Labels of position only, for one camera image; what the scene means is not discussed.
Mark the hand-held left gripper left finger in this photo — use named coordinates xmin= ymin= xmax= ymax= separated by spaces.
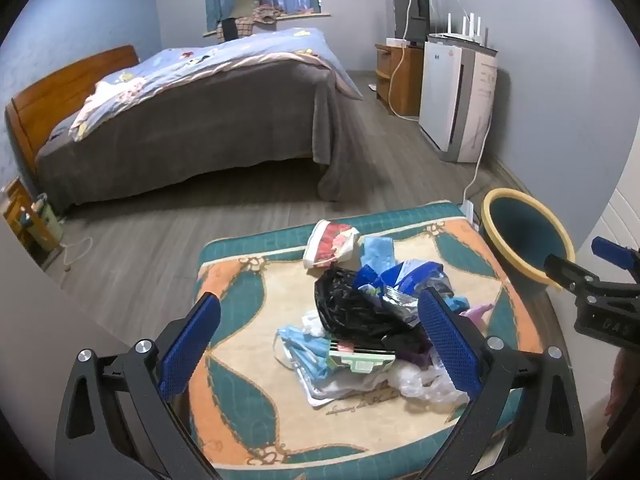
xmin=54 ymin=291 xmax=222 ymax=480

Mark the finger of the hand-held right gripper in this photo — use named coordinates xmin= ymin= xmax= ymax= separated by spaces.
xmin=544 ymin=253 xmax=603 ymax=295
xmin=591 ymin=236 xmax=640 ymax=273

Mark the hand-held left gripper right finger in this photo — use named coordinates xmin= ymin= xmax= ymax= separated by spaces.
xmin=417 ymin=287 xmax=587 ymax=480

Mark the pink wrapper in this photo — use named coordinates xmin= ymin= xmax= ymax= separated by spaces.
xmin=460 ymin=302 xmax=496 ymax=332

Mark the clear plastic bag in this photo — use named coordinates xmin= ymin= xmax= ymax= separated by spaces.
xmin=390 ymin=355 xmax=471 ymax=413

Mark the teal bin with yellow rim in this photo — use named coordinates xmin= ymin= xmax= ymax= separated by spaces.
xmin=481 ymin=188 xmax=577 ymax=297

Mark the blue and white plastic wrapper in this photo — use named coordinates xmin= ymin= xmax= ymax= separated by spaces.
xmin=356 ymin=259 xmax=453 ymax=328

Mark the green and white packet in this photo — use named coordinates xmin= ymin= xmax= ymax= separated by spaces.
xmin=327 ymin=340 xmax=397 ymax=375

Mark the black plastic bag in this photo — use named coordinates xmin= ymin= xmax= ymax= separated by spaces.
xmin=314 ymin=266 xmax=426 ymax=342

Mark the white plastic sheet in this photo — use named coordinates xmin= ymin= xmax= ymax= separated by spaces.
xmin=296 ymin=366 xmax=396 ymax=408

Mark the red and white snack packet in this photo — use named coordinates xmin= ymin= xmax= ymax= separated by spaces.
xmin=303 ymin=219 xmax=361 ymax=268

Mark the person's right hand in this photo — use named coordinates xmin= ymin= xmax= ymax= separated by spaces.
xmin=607 ymin=347 xmax=640 ymax=413

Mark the patterned quilted mat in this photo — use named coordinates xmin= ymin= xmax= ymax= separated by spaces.
xmin=189 ymin=200 xmax=546 ymax=480

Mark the green and white container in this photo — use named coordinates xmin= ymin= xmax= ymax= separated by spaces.
xmin=27 ymin=194 xmax=63 ymax=253

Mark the white air purifier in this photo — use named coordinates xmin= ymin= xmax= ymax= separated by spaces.
xmin=418 ymin=35 xmax=499 ymax=163

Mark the wooden nightstand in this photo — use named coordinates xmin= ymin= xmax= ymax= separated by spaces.
xmin=0 ymin=177 xmax=36 ymax=256

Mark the bed with blue quilt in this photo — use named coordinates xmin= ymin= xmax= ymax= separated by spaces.
xmin=35 ymin=52 xmax=351 ymax=211

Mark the wooden cabinet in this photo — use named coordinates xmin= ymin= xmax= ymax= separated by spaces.
xmin=375 ymin=40 xmax=426 ymax=117

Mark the white router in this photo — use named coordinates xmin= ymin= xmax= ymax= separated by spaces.
xmin=427 ymin=12 xmax=490 ymax=47

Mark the blue printed duvet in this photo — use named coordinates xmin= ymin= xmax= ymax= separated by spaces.
xmin=67 ymin=27 xmax=365 ymax=142

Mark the black flat screen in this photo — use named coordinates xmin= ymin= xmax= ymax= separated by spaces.
xmin=392 ymin=0 xmax=431 ymax=43

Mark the pile of clothes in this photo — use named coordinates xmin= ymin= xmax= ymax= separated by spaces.
xmin=217 ymin=4 xmax=286 ymax=43

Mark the window sill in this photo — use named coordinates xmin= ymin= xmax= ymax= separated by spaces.
xmin=202 ymin=11 xmax=332 ymax=37

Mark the white cable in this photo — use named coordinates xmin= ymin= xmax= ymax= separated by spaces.
xmin=387 ymin=0 xmax=431 ymax=122
xmin=60 ymin=236 xmax=95 ymax=273
xmin=462 ymin=72 xmax=497 ymax=206

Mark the wooden bed frame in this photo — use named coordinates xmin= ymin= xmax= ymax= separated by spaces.
xmin=5 ymin=45 xmax=140 ymax=176

